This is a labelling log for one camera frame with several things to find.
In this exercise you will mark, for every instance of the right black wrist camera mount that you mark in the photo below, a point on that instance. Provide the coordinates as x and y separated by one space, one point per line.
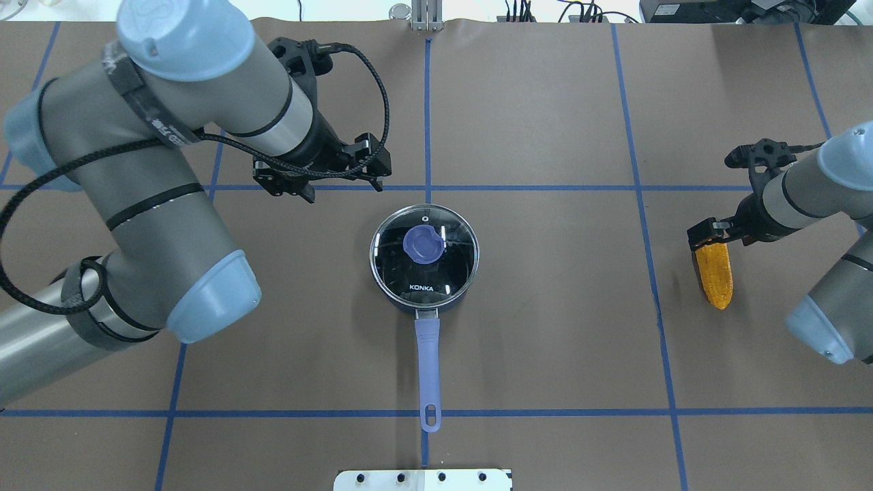
763 160

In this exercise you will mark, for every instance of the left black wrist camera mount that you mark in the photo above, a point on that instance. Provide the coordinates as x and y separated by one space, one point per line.
304 61

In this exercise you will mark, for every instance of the yellow plastic corn cob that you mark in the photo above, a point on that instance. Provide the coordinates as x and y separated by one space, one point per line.
715 274

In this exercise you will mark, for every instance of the aluminium frame post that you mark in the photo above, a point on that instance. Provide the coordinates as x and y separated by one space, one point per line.
427 15

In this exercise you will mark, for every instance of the white column pedestal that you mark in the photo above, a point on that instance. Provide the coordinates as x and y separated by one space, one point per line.
425 479

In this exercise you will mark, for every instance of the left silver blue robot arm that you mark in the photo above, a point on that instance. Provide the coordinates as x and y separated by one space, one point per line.
179 73

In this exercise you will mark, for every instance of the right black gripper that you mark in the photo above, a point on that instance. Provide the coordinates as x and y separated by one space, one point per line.
750 217

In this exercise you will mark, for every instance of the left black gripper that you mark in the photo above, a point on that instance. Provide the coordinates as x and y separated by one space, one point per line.
322 144

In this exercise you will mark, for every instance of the glass lid blue knob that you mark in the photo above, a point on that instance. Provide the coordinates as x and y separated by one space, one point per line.
424 257

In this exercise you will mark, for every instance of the black laptop monitor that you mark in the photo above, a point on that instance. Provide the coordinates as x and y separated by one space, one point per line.
744 12

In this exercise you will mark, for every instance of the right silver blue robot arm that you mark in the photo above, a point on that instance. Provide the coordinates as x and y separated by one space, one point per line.
826 187

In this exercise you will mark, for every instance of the dark blue saucepan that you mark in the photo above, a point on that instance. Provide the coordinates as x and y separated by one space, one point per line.
427 326

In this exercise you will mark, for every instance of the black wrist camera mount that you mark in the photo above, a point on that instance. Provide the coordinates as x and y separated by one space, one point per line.
304 61
763 160

